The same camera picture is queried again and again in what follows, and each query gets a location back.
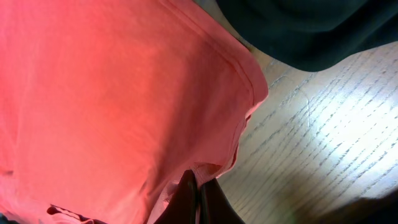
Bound black garment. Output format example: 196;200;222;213
217;0;397;72

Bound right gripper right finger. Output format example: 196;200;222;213
200;179;244;224

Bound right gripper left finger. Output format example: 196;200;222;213
155;170;198;224

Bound red t-shirt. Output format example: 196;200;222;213
1;0;268;223

